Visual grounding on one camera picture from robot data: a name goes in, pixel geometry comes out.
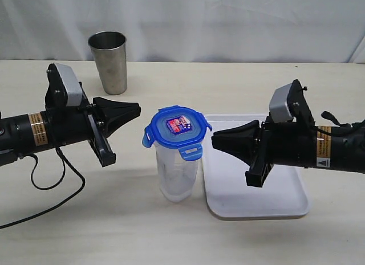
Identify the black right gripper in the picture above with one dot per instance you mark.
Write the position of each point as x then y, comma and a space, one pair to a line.
279, 143

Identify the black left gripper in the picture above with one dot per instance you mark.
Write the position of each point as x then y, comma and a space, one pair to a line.
87, 122

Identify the clear plastic container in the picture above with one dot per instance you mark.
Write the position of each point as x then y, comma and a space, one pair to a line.
176, 175

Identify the blue plastic lid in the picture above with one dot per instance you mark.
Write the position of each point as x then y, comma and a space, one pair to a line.
179, 128

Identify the stainless steel cup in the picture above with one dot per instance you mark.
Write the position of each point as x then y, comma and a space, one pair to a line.
108, 50

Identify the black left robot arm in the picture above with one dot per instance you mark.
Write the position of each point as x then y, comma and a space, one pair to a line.
26, 135

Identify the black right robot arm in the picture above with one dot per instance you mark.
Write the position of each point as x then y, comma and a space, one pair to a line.
337, 147

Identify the white rectangular plastic tray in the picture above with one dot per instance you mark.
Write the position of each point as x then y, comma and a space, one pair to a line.
283, 195

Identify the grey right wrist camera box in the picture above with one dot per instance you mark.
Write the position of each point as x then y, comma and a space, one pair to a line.
278, 106

